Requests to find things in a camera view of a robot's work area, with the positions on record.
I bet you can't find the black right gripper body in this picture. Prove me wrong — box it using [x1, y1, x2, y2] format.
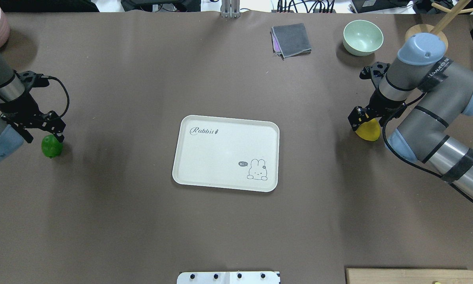
[348, 90, 405, 131]

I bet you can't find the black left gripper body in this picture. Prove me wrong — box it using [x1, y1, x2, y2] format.
[0, 93, 66, 134]

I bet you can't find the green lime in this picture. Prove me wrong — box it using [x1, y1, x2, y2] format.
[41, 135, 63, 158]

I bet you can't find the yellow lemon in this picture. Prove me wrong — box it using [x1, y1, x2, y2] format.
[355, 119, 382, 142]

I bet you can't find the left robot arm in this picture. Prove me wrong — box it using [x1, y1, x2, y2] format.
[0, 54, 66, 162]

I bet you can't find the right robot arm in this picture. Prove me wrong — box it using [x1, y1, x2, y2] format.
[348, 32, 473, 203]

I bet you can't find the cream rabbit tray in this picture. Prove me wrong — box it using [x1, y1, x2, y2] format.
[172, 115, 280, 192]

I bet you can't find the mint green bowl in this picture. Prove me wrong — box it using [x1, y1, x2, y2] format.
[342, 20, 384, 56]

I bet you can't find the wooden stand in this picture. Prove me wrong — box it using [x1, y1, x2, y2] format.
[404, 0, 473, 48]

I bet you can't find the grey folded cloth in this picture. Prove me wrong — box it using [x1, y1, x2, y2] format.
[271, 23, 312, 59]

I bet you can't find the wooden cutting board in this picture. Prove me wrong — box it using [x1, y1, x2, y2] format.
[346, 268, 473, 284]

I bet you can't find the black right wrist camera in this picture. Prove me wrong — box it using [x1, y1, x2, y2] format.
[359, 62, 390, 89]

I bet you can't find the aluminium frame post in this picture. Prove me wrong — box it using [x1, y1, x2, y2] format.
[221, 0, 241, 19]

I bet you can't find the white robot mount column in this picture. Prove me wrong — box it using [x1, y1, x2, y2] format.
[176, 271, 281, 284]

